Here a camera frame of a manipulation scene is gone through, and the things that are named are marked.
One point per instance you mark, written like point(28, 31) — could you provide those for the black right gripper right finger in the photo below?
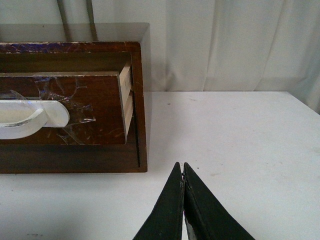
point(205, 216)

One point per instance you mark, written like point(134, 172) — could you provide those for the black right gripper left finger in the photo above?
point(166, 218)

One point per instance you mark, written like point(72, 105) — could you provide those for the white drawer handle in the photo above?
point(23, 118)

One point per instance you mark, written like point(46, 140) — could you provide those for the brown wooden drawer cabinet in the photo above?
point(84, 47)

